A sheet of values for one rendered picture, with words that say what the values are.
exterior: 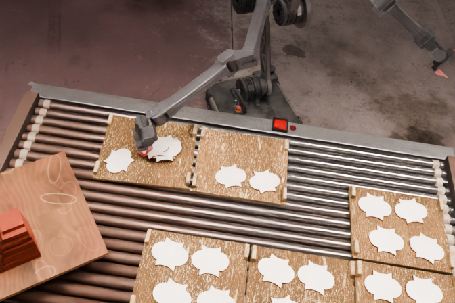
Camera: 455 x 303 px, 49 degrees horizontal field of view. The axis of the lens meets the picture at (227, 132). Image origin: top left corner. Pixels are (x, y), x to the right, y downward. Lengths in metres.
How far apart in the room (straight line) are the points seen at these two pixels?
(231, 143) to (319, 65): 2.01
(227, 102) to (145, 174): 1.35
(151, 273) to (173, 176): 0.44
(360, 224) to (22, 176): 1.39
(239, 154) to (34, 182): 0.87
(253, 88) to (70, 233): 1.76
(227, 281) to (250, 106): 1.66
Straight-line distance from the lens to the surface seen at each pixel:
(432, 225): 2.36
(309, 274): 2.04
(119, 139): 2.31
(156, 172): 2.20
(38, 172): 2.13
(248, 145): 2.32
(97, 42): 4.18
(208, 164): 2.23
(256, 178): 2.21
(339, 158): 2.41
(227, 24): 4.39
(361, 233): 2.20
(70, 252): 1.93
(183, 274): 1.98
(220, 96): 3.45
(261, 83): 3.36
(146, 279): 1.97
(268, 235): 2.11
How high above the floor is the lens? 2.76
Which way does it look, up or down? 51 degrees down
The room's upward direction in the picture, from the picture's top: 10 degrees clockwise
